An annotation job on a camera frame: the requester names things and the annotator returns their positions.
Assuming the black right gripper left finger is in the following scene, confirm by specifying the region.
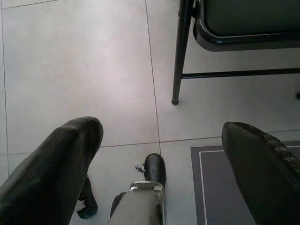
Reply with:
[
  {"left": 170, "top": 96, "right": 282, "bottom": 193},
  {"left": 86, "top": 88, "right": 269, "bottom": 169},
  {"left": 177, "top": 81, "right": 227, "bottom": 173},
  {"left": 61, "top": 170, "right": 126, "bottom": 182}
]
[{"left": 0, "top": 116, "right": 104, "bottom": 225}]

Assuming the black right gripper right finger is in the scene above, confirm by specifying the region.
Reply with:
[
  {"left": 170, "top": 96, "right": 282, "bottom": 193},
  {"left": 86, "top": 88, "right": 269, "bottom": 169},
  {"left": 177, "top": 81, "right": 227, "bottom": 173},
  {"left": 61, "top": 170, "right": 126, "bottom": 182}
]
[{"left": 221, "top": 121, "right": 300, "bottom": 225}]

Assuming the grey floor mat white line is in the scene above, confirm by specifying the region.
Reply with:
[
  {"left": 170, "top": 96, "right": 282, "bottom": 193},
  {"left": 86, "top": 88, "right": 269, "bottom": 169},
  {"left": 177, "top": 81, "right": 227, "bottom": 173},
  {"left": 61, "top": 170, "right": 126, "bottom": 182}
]
[{"left": 190, "top": 145, "right": 300, "bottom": 225}]

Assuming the black metal chair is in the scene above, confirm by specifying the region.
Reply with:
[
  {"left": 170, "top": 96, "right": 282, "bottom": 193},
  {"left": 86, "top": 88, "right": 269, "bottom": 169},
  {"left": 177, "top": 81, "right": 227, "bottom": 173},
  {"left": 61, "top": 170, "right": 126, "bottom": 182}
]
[{"left": 172, "top": 0, "right": 300, "bottom": 106}]

